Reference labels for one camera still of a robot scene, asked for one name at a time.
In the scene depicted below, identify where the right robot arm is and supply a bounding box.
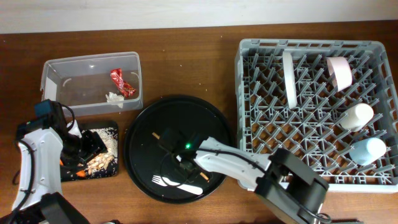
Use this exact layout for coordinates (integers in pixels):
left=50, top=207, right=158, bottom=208
left=153, top=129, right=331, bottom=223

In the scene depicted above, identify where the rice and nutshell scraps pile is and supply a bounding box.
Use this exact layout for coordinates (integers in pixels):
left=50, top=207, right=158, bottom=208
left=62, top=126, right=119, bottom=180

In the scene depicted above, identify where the clear plastic bin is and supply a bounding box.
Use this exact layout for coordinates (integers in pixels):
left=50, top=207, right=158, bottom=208
left=40, top=52, right=144, bottom=116

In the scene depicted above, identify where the orange carrot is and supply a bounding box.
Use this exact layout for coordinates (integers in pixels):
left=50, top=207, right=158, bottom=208
left=60, top=160, right=87, bottom=179

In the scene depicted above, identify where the grey dishwasher rack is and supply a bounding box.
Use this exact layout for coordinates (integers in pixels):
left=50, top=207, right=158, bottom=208
left=235, top=39, right=397, bottom=193

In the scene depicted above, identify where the grey plate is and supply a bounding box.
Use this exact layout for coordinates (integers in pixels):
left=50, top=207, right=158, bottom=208
left=282, top=52, right=297, bottom=109

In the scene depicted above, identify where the pink bowl with scraps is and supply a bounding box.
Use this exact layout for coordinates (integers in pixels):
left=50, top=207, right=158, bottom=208
left=326, top=57, right=353, bottom=91

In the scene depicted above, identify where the light blue cup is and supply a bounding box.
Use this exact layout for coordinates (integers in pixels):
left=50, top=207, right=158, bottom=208
left=349, top=138, right=387, bottom=166

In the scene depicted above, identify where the wooden chopstick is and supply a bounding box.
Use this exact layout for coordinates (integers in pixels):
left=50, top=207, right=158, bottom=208
left=152, top=129, right=204, bottom=184

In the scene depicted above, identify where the white plastic fork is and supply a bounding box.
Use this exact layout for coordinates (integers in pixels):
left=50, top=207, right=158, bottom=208
left=152, top=175, right=203, bottom=195

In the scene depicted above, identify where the round black tray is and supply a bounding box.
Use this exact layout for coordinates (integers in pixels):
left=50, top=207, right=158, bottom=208
left=123, top=95, right=236, bottom=204

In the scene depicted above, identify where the white tissue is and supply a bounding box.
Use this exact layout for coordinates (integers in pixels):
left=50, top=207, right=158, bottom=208
left=105, top=92, right=124, bottom=108

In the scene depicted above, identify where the red snack wrapper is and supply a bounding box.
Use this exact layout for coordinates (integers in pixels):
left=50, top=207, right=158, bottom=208
left=110, top=68, right=136, bottom=98

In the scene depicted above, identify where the white cup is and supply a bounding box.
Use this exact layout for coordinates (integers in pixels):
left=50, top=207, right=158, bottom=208
left=340, top=103, right=374, bottom=132

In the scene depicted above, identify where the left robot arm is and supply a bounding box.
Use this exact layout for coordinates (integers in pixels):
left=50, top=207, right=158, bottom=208
left=1, top=100, right=107, bottom=223

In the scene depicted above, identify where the black rectangular tray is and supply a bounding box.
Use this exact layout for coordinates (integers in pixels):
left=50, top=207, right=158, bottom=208
left=58, top=120, right=120, bottom=183

